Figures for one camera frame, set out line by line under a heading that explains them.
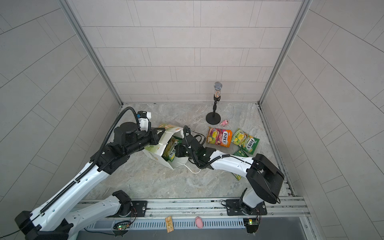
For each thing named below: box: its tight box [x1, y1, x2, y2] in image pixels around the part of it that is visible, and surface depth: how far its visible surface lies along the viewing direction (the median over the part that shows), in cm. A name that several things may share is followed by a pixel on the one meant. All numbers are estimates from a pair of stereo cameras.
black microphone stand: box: [206, 94, 221, 125], surface depth 107 cm
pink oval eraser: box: [195, 216, 204, 229], surface depth 68 cm
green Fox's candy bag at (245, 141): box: [231, 128, 260, 155], surface depth 95 cm
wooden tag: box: [165, 216, 175, 233], surface depth 68 cm
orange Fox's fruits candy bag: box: [207, 127, 233, 148], surface depth 96 cm
